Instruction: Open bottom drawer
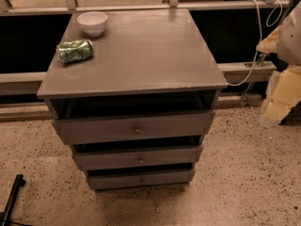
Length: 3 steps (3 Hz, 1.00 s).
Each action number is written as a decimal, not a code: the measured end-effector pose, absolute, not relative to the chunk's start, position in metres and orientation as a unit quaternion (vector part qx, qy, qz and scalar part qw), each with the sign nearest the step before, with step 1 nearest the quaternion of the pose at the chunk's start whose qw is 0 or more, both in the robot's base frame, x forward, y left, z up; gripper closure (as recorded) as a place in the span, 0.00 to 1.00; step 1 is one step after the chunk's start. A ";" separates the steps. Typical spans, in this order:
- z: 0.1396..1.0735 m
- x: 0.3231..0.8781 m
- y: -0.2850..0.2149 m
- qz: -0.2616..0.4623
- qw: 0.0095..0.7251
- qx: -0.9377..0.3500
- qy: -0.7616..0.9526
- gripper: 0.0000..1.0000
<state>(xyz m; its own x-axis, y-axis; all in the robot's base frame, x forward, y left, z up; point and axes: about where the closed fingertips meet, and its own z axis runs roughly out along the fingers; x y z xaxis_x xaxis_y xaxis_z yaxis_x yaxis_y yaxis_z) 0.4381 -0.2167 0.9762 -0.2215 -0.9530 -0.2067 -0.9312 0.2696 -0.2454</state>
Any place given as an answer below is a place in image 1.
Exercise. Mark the black stand leg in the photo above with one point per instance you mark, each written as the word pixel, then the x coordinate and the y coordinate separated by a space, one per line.
pixel 6 214

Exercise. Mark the grey bottom drawer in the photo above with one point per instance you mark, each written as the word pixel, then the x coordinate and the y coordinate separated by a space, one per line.
pixel 165 177

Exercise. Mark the grey wooden drawer cabinet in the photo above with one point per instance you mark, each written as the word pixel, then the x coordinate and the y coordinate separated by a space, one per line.
pixel 136 113

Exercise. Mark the grey middle drawer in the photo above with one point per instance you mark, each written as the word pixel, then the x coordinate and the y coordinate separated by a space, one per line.
pixel 117 158

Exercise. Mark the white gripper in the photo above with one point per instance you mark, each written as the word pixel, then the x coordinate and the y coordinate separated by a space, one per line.
pixel 291 39

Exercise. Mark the grey drawer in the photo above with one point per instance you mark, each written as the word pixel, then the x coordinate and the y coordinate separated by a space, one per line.
pixel 117 158
pixel 94 130
pixel 165 177

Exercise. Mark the grey metal railing frame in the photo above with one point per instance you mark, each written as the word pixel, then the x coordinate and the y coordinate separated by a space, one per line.
pixel 125 7

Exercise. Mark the grey top drawer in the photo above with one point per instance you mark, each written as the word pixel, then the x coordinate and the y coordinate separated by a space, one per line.
pixel 94 130

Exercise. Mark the metal diagonal rod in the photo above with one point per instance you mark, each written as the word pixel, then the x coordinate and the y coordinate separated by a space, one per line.
pixel 249 86

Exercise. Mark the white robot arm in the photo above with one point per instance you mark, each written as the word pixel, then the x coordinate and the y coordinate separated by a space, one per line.
pixel 288 45

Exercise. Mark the crushed green soda can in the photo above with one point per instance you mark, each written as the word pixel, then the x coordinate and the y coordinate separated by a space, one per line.
pixel 76 50

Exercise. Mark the white ceramic bowl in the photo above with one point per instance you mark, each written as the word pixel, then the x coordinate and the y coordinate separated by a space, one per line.
pixel 92 23

